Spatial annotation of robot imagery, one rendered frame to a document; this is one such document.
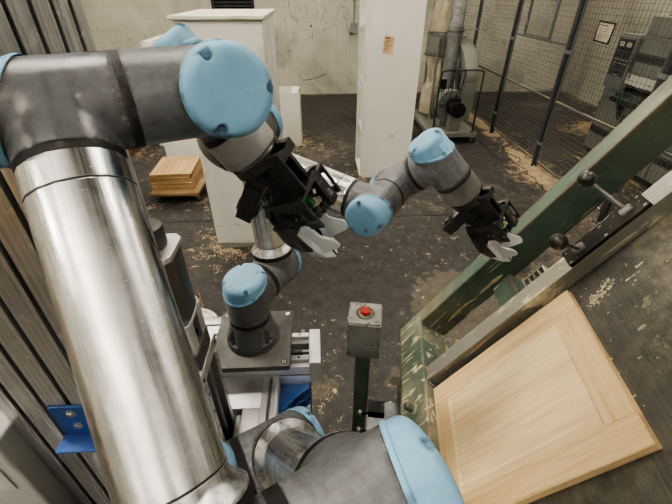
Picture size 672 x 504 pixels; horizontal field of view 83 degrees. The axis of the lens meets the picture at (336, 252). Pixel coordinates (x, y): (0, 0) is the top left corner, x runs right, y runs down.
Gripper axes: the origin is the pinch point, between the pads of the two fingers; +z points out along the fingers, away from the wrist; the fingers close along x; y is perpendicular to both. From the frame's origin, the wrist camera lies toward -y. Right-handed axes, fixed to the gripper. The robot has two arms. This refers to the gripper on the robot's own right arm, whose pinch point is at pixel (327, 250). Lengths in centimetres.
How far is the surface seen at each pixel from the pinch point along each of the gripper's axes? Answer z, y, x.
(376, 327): 66, -34, 20
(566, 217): 57, 24, 53
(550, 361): 54, 22, 8
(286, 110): 124, -326, 372
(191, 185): 81, -325, 182
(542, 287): 53, 20, 26
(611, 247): 47, 34, 33
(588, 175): 33, 32, 42
